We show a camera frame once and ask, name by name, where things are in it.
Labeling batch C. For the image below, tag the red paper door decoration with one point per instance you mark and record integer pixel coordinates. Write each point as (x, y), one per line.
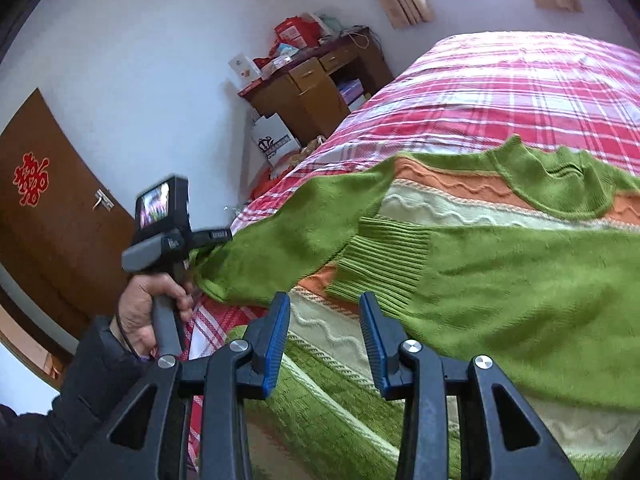
(31, 179)

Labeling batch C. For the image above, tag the person's left hand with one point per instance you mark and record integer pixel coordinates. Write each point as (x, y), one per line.
(132, 323)

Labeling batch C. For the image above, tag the green orange striped knit sweater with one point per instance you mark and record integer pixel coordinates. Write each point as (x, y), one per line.
(528, 256)

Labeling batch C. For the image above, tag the black jacket left forearm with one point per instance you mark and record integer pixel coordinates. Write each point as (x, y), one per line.
(35, 446)

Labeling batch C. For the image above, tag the white paper shopping bag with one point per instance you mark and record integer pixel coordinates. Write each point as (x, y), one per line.
(274, 139)

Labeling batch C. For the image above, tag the red plastic bag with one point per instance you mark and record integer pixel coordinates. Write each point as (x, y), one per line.
(269, 178)

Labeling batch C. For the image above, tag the red gift box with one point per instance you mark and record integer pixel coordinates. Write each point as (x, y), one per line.
(299, 31)

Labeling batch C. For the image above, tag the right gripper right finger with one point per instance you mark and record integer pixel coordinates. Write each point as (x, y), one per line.
(501, 436)

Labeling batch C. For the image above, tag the brown wooden door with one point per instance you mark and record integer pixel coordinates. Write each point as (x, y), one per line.
(64, 252)

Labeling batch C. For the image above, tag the brown wooden desk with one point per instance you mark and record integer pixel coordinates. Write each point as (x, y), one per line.
(304, 93)

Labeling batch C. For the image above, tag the white card box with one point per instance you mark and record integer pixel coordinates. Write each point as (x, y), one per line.
(245, 70)

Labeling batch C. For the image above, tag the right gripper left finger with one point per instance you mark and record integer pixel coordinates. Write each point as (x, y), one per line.
(148, 432)

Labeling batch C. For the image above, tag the red plaid bed sheet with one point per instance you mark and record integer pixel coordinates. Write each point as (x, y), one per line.
(467, 95)

